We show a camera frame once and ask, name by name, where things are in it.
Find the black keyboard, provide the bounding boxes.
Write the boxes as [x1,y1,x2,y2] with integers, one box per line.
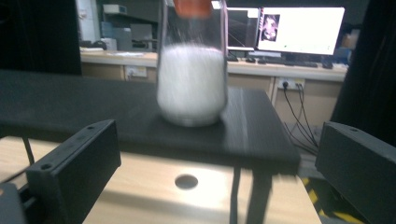
[283,60,319,68]

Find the black curtain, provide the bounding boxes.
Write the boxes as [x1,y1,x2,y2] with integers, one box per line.
[0,0,83,77]
[329,0,396,147]

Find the black power cables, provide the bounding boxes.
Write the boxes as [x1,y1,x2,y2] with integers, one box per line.
[281,83,320,156]

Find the tall glass jar white contents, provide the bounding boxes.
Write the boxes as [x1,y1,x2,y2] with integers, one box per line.
[155,0,230,128]

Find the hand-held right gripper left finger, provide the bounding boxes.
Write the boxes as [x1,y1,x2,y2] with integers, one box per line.
[25,119,122,224]

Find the small dark computer monitor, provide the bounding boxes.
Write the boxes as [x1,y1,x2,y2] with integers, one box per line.
[226,7,261,51]

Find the large lit computer monitor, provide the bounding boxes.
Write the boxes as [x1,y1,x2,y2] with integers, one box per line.
[256,6,347,57]

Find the black shelf with metal legs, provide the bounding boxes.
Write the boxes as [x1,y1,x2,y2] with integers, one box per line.
[0,68,302,224]

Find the white wall power outlet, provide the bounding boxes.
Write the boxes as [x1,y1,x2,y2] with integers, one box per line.
[125,65,148,79]
[277,77,306,91]

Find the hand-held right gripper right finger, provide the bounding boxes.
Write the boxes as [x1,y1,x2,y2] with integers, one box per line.
[314,120,396,224]

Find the beige office desk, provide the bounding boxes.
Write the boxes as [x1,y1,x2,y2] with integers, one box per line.
[79,49,348,127]

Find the black stand base striped tape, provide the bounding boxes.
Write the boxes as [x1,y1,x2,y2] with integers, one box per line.
[299,175,367,224]

